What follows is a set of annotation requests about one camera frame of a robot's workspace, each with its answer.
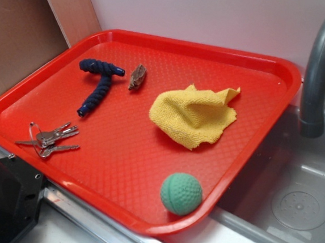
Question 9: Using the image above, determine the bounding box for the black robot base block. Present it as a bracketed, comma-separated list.
[0, 157, 45, 243]

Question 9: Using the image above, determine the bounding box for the red plastic tray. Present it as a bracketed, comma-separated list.
[0, 30, 301, 236]

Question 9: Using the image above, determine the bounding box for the yellow microfiber cloth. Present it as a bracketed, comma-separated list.
[149, 84, 240, 150]

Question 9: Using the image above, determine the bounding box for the green rubber ball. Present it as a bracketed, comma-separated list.
[160, 172, 203, 216]

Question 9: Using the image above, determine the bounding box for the silver key bunch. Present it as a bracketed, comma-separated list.
[15, 122, 80, 159]

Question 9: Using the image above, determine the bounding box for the grey toy faucet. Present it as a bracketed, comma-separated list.
[298, 20, 325, 138]

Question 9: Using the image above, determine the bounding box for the grey plastic sink basin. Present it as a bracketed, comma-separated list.
[211, 106, 325, 243]

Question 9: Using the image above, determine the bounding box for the brown cardboard panel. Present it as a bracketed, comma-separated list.
[0, 0, 101, 95]

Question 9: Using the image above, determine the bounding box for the dark blue rope toy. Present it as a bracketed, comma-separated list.
[77, 58, 125, 118]

